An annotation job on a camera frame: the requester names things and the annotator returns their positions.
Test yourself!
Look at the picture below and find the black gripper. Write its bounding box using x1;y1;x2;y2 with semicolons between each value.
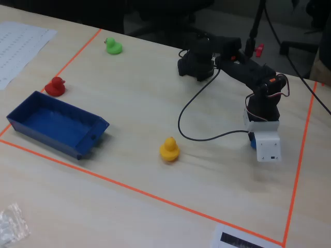
245;86;281;122

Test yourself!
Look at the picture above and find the yellow rubber duck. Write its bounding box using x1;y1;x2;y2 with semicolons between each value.
159;136;180;162

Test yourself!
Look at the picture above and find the green rubber duck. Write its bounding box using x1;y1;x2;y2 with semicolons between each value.
104;37;123;55

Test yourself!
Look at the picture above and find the blue plastic box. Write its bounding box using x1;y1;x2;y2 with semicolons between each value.
6;90;110;161

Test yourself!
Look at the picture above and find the red rubber duck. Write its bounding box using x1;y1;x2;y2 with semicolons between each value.
44;76;66;98

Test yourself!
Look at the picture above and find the red clamp knob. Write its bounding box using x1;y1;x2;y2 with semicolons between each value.
254;43;265;58

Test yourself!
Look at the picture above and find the orange tape strip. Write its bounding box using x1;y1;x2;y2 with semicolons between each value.
0;138;285;246
282;81;318;246
0;28;102;137

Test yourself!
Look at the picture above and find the black office chair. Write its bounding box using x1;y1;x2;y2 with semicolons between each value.
123;0;215;39
278;15;331;81

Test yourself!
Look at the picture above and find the white label with black bar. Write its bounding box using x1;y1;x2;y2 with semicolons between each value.
209;223;282;248

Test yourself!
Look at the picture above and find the white printed paper sheet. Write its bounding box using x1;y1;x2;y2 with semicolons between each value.
0;21;58;90

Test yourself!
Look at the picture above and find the clear plastic bag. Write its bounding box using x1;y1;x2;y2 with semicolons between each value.
0;203;31;246

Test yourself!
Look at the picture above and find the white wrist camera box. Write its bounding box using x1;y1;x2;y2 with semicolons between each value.
242;108;282;163

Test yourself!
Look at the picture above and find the thin black cable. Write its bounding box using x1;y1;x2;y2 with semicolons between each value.
263;4;331;116

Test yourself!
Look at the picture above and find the black camera cable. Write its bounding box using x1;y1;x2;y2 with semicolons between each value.
177;67;250;142

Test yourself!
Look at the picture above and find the black camera stand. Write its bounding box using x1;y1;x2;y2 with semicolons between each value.
244;0;267;57

